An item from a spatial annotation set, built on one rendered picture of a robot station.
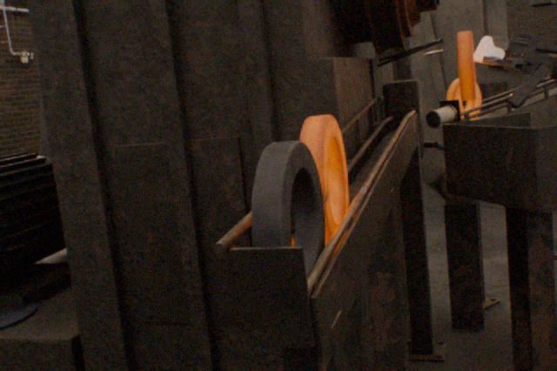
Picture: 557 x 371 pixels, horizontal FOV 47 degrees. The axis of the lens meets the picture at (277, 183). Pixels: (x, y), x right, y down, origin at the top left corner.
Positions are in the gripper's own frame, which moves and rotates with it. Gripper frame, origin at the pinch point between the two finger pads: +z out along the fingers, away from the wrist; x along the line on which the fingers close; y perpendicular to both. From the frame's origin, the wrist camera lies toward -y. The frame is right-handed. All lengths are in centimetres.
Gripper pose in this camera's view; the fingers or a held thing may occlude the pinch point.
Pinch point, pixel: (466, 57)
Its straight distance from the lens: 157.2
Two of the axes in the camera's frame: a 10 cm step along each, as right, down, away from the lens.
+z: -9.4, -2.3, 2.5
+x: -2.9, 1.7, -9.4
